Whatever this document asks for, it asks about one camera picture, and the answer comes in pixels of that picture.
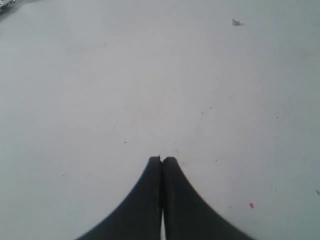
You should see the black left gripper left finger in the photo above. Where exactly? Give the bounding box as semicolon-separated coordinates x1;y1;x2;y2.
79;156;163;240

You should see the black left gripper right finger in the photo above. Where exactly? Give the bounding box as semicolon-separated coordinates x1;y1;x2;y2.
162;157;252;240

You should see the small clear plastic scrap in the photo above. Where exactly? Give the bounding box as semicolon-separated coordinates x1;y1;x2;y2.
232;18;245;27

